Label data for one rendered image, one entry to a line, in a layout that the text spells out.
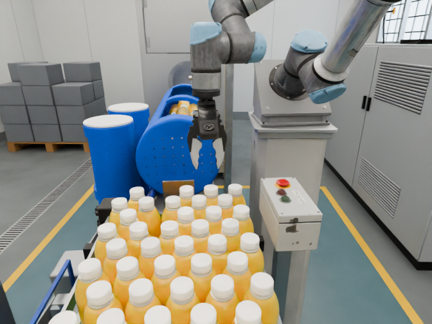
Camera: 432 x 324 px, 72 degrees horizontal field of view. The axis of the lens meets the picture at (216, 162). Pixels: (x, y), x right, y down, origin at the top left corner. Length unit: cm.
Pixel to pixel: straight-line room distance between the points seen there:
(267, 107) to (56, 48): 590
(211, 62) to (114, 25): 565
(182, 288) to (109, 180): 137
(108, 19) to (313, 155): 554
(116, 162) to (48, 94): 294
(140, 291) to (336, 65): 81
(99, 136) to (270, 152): 97
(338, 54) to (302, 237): 54
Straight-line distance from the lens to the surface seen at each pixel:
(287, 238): 72
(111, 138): 175
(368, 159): 299
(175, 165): 101
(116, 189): 186
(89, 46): 652
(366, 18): 90
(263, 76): 128
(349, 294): 219
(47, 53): 689
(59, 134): 473
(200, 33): 73
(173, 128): 96
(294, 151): 123
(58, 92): 457
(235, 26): 80
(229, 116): 240
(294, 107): 123
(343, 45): 96
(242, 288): 60
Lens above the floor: 146
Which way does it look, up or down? 22 degrees down
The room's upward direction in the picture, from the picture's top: straight up
